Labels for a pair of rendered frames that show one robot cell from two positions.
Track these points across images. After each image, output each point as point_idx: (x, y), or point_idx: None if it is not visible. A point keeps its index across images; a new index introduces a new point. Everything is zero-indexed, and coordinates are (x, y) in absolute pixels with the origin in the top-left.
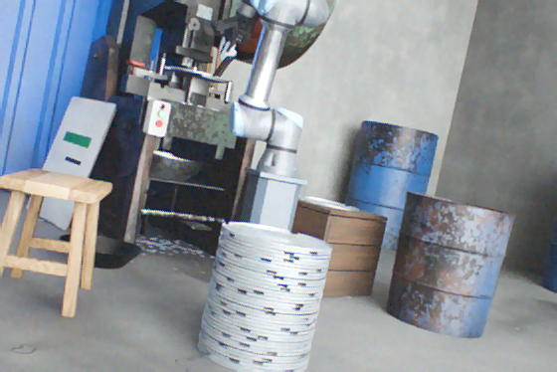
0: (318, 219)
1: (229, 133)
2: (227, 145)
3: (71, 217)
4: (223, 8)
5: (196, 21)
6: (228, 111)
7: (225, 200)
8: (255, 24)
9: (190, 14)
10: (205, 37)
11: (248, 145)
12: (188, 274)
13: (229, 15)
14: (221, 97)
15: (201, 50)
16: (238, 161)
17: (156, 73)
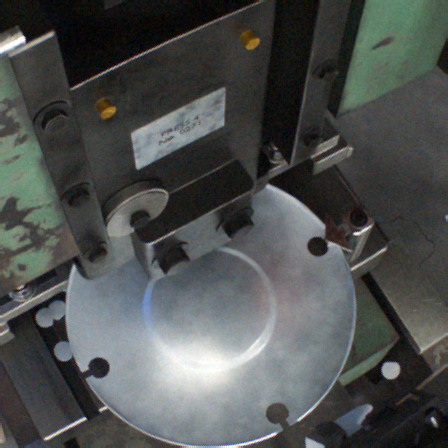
0: None
1: (359, 371)
2: (354, 379)
3: (1, 434)
4: (294, 76)
5: (144, 199)
6: (353, 278)
7: (351, 384)
8: None
9: (101, 259)
10: (214, 220)
11: (421, 384)
12: None
13: (338, 103)
14: (318, 167)
15: (207, 251)
16: (388, 379)
17: (45, 292)
